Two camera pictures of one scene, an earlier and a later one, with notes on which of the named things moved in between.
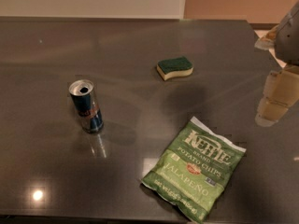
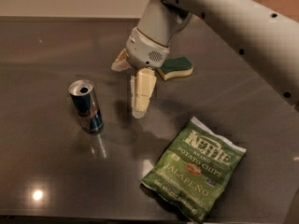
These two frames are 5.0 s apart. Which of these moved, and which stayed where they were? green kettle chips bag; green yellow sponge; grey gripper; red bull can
Moved: grey gripper
Stayed: red bull can; green yellow sponge; green kettle chips bag
